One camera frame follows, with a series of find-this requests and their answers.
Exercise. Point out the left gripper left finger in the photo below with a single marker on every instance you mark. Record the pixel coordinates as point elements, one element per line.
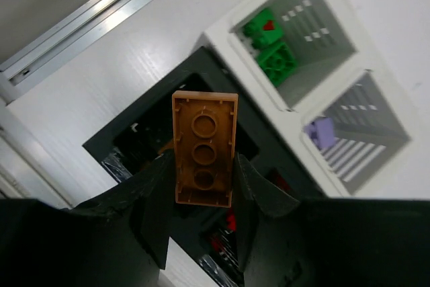
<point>118,238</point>

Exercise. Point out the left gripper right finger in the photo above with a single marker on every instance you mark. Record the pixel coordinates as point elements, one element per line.
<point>284,241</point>

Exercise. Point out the small purple lego brick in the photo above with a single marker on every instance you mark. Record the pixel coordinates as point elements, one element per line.
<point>321,132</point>

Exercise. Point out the orange plate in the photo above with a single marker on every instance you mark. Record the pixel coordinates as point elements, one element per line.
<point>204,136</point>

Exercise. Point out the green square lego brick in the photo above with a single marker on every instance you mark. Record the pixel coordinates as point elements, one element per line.
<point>277,62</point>

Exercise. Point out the red lego brick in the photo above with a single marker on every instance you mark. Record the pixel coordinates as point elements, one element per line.
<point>221,235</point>

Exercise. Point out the black slatted container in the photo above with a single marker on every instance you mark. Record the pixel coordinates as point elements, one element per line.
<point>144,131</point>

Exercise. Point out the white slatted container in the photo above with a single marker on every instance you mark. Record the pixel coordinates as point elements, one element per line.
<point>339,75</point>

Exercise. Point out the aluminium frame rail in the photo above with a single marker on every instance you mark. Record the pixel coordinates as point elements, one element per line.
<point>54,48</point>

